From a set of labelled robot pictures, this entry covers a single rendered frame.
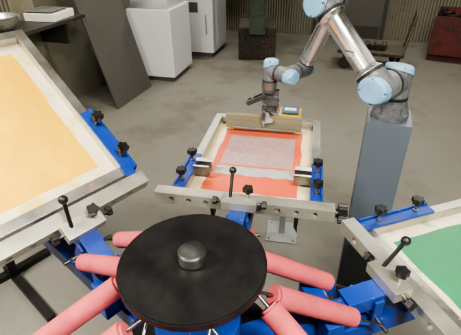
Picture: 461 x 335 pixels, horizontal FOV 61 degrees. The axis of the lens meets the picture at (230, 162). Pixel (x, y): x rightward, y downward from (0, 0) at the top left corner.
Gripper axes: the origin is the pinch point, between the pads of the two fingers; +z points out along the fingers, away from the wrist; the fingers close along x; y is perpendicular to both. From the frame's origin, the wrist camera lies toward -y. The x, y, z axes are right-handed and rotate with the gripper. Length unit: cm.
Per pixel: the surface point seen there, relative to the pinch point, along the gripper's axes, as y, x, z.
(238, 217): 2, -84, -5
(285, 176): 15.7, -42.4, 3.4
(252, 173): 0.9, -42.5, 3.9
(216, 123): -25.5, -1.1, 1.8
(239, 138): -10.9, -9.5, 5.0
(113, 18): -220, 275, 13
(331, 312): 31, -124, -14
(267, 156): 5.5, -25.5, 4.4
